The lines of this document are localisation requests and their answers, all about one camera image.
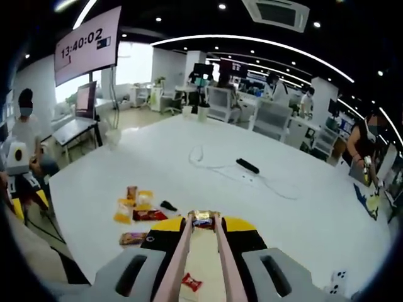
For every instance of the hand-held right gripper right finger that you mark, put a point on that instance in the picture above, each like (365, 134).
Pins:
(248, 239)

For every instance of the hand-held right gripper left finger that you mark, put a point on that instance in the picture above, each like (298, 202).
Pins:
(157, 242)

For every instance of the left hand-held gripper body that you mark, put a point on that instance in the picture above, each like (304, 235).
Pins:
(17, 157)

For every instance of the purple brown food packet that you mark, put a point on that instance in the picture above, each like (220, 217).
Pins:
(133, 239)

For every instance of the pink food tongs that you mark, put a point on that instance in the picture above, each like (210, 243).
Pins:
(176, 261)

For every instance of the dark red food packet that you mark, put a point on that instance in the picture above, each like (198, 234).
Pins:
(148, 215)

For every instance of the black food piece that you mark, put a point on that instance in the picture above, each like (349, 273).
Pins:
(168, 206)

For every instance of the gold blue food packet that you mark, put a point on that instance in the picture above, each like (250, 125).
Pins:
(203, 220)

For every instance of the red food candy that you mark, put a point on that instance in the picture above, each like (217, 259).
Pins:
(192, 281)

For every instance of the operator in beige shirt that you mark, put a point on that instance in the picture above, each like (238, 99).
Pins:
(34, 251)

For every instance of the black desk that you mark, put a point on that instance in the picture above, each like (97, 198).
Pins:
(75, 127)

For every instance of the black oblong device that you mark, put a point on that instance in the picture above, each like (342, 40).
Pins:
(247, 165)

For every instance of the small monitor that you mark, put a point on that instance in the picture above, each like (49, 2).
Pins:
(85, 100)

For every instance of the white controller with black dots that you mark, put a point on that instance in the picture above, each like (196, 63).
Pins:
(338, 281)

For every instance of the display stand pole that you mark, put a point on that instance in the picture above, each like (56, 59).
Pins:
(114, 94)

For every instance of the white mesh office chair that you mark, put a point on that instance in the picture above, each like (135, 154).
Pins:
(220, 102)
(272, 121)

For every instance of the blue cloth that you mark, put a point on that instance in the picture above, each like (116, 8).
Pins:
(362, 198)

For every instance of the yellow cloth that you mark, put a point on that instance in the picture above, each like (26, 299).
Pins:
(374, 203)

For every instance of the white cup with dark lid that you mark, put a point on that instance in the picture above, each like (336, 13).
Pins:
(203, 113)

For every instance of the small white cup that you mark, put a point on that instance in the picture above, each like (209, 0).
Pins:
(187, 111)

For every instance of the large display screen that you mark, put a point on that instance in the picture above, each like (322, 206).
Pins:
(88, 41)

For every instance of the long ceiling light strip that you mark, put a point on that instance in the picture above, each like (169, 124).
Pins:
(390, 121)
(252, 38)
(83, 14)

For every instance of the green potted plant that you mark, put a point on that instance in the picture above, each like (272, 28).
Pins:
(160, 80)

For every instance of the black monitor on stand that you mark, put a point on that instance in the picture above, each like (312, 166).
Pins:
(201, 74)

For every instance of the dark hanging sign screen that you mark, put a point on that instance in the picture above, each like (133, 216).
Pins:
(234, 67)

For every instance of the ceiling air vent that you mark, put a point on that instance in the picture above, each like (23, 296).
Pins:
(277, 12)

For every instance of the group of round ceiling spotlights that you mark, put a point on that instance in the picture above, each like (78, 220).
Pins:
(222, 6)

